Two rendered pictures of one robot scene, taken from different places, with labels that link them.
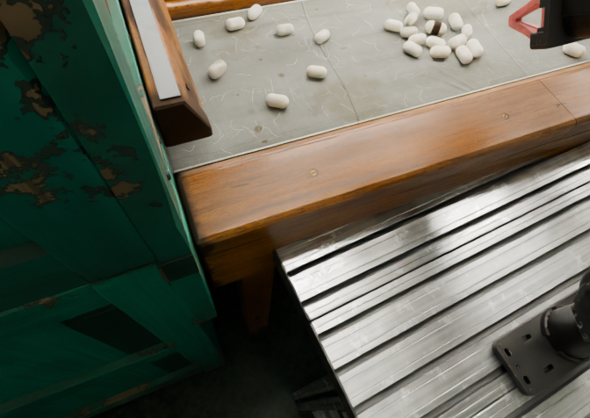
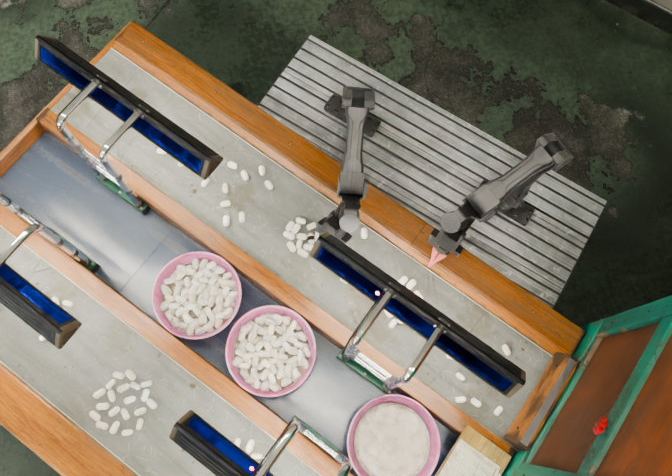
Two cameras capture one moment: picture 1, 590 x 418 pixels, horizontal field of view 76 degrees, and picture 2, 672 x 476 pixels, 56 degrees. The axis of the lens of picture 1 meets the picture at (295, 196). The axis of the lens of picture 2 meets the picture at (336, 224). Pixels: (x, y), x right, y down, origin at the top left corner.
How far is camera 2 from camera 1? 1.80 m
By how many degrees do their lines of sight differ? 41
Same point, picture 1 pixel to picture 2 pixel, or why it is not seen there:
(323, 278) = (545, 293)
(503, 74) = (406, 261)
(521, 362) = (526, 214)
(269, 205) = (557, 318)
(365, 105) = (476, 313)
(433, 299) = (523, 251)
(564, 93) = (412, 231)
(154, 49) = (560, 382)
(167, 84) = (570, 365)
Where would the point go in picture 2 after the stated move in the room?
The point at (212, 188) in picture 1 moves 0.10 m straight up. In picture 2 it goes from (565, 341) to (579, 337)
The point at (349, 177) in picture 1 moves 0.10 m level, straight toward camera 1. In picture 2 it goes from (525, 298) to (556, 293)
